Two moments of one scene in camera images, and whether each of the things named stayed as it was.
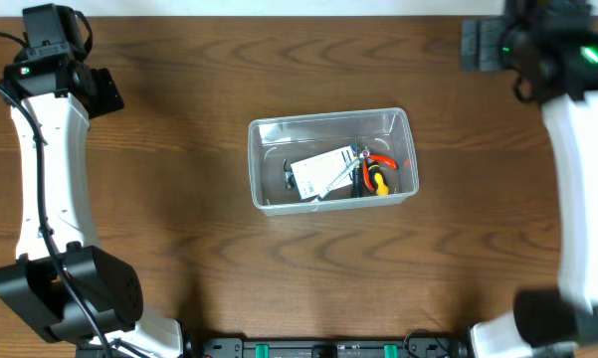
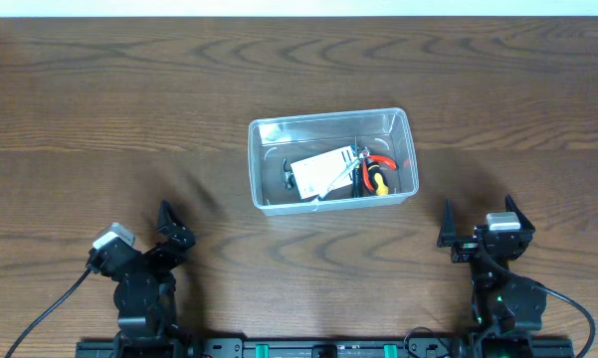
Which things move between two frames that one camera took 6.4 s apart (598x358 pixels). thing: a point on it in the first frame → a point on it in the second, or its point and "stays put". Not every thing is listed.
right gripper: (495, 31) → (464, 248)
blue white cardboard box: (324, 173) stays put
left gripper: (101, 96) → (173, 258)
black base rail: (414, 347) stays put
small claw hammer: (290, 183) stays put
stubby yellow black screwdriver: (378, 178) stays put
